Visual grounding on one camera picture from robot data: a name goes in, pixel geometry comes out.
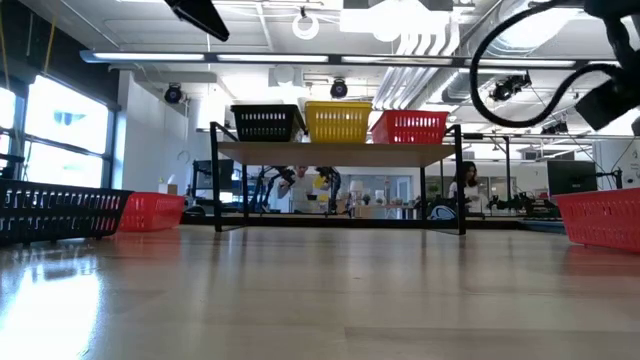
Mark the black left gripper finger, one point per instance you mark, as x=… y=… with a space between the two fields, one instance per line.
x=200 y=17

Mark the black plastic basket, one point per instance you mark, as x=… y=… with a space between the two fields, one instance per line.
x=65 y=212
x=270 y=134

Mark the yellow plastic basket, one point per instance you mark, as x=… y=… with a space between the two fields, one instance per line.
x=337 y=135

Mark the red plastic basket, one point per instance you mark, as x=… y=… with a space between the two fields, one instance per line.
x=150 y=212
x=407 y=136
x=600 y=225

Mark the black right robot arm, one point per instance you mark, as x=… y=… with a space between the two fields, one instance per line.
x=620 y=30

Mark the black background robot arm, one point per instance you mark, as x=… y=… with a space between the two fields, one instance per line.
x=285 y=175
x=330 y=176
x=520 y=202

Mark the wooden shelf with black legs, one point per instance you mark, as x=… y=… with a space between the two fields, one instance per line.
x=330 y=154

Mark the long ceiling light bar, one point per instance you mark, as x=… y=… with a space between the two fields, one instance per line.
x=150 y=56

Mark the black computer monitor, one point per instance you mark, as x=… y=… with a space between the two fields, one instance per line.
x=210 y=175
x=570 y=177

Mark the small cardboard box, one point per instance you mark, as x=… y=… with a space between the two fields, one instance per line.
x=170 y=189

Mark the large window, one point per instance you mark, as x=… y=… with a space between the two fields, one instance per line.
x=65 y=135

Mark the person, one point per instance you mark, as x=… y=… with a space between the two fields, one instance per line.
x=301 y=192
x=470 y=192

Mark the white ceiling pipes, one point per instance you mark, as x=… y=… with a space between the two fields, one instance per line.
x=415 y=75

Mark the round black ceiling camera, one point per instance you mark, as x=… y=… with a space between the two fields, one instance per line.
x=339 y=89
x=173 y=94

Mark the black metal table frame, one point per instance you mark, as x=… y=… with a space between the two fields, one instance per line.
x=325 y=222

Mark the black ceiling camera rig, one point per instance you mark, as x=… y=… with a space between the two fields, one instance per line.
x=505 y=90

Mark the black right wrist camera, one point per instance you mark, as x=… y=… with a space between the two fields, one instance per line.
x=607 y=105

